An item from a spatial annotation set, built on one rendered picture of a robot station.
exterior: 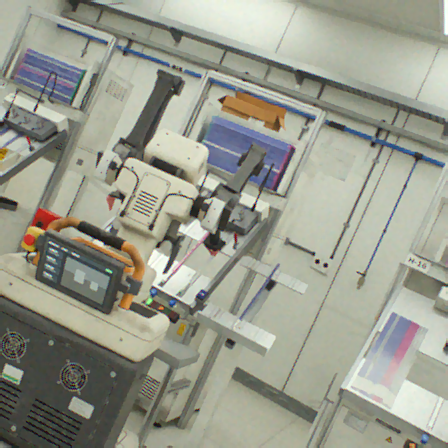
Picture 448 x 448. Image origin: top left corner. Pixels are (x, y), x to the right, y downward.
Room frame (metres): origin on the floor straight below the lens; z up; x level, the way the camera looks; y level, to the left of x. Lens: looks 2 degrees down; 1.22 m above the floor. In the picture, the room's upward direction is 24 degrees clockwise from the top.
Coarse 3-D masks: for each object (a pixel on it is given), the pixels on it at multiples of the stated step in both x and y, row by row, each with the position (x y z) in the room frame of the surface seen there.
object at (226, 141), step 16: (208, 128) 3.42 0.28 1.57; (224, 128) 3.38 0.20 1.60; (240, 128) 3.35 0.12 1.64; (208, 144) 3.40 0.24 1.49; (224, 144) 3.37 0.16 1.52; (240, 144) 3.34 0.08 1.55; (272, 144) 3.27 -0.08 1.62; (288, 144) 3.26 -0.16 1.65; (208, 160) 3.38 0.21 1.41; (224, 160) 3.35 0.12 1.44; (272, 160) 3.26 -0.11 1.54; (288, 160) 3.31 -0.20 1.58; (272, 176) 3.24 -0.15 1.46
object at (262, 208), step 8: (200, 184) 3.32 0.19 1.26; (208, 184) 3.32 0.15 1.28; (216, 184) 3.33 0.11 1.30; (200, 192) 3.36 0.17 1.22; (240, 200) 3.24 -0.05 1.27; (248, 200) 3.24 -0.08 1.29; (248, 208) 3.21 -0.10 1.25; (256, 208) 3.20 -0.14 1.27; (264, 208) 3.20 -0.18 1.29; (264, 216) 3.23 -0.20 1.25
